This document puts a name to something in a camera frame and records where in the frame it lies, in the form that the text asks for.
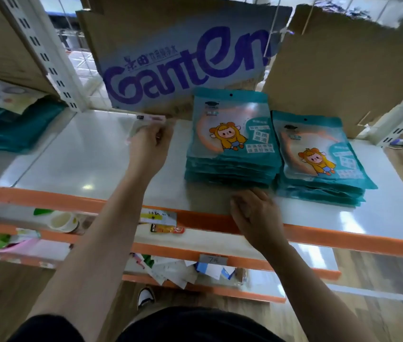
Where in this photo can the person's left hand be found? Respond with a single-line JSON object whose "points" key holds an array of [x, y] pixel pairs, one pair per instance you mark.
{"points": [[149, 149]]}

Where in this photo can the beige hand mirror brown print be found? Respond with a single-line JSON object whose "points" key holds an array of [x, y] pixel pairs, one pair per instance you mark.
{"points": [[144, 119]]}

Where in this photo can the person's white black shoe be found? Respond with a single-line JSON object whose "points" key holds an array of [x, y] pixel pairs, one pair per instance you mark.
{"points": [[146, 298]]}

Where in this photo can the plain brown cardboard sheet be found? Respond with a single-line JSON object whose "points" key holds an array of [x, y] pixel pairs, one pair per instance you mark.
{"points": [[347, 67]]}

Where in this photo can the white paper price tag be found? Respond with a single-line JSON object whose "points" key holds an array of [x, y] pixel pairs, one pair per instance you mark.
{"points": [[212, 260]]}

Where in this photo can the beige paper cup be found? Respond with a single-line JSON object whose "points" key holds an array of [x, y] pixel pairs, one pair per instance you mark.
{"points": [[62, 222]]}

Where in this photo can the person's black shirt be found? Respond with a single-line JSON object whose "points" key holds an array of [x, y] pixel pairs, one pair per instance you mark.
{"points": [[201, 325]]}

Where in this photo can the person's right forearm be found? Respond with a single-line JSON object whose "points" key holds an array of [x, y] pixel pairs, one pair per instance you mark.
{"points": [[312, 299]]}

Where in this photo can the pile of white paper cards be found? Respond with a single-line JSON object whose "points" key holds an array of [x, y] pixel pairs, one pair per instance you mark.
{"points": [[176, 272]]}

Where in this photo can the cardboard sheet blue lettering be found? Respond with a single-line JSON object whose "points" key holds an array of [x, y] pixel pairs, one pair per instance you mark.
{"points": [[151, 32]]}

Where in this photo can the messy pile of teal packets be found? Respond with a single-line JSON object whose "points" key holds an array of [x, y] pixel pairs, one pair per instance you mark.
{"points": [[8, 131]]}

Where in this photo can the cream packaged hand mirror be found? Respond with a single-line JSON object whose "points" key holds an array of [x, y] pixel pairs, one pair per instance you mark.
{"points": [[5, 96]]}

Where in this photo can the yellow snack sachet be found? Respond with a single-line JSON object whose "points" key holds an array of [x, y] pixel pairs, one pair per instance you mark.
{"points": [[167, 229]]}

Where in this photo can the yellow white price label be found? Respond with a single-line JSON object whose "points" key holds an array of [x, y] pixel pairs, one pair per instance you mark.
{"points": [[158, 217]]}

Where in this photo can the stack of teal packets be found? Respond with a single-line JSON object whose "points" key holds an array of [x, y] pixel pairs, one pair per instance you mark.
{"points": [[258, 103], [329, 156]]}

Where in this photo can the person's right hand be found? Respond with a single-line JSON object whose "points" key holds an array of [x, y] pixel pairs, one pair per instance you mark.
{"points": [[258, 220]]}

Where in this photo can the person's left forearm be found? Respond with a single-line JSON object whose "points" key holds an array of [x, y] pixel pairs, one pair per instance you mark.
{"points": [[94, 252]]}

